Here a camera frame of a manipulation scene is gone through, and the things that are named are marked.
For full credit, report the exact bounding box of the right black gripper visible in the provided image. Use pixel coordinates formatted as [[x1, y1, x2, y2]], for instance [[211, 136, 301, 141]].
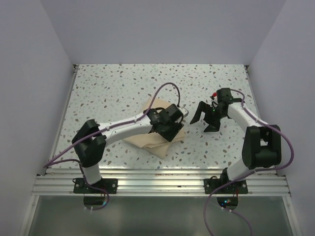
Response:
[[190, 101, 226, 133]]

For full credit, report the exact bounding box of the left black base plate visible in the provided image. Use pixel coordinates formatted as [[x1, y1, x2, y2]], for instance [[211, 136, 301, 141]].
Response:
[[72, 178, 118, 194]]

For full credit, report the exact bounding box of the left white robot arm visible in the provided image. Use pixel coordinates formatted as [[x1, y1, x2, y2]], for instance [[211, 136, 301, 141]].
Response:
[[72, 104, 189, 193]]

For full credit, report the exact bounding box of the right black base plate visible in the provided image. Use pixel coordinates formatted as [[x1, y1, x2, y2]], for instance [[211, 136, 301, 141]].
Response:
[[203, 176, 249, 195]]

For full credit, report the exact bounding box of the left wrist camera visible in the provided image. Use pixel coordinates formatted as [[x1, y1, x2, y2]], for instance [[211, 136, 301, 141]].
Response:
[[179, 107, 189, 118]]

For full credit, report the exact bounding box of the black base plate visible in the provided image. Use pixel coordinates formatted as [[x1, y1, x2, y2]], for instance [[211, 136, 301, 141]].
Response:
[[203, 176, 249, 195], [72, 178, 118, 194]]

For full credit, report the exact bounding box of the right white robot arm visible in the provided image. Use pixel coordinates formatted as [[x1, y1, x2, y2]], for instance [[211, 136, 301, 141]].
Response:
[[190, 88, 282, 193]]

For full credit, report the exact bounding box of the beige cloth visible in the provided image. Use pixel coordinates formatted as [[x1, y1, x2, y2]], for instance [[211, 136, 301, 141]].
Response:
[[124, 98, 185, 159]]

